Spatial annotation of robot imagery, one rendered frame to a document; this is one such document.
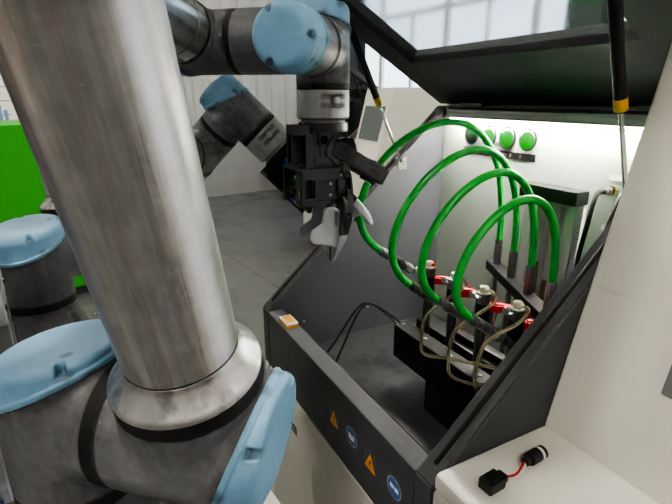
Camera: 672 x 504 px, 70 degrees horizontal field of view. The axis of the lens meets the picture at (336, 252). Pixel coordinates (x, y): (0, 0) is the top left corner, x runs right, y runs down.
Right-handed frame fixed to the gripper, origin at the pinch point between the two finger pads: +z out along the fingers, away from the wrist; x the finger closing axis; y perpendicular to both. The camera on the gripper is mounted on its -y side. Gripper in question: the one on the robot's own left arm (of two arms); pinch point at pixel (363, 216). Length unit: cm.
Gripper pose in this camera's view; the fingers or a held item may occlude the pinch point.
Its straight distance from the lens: 90.8
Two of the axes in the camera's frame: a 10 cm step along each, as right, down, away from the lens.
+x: 2.6, 0.8, -9.6
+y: -6.6, 7.5, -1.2
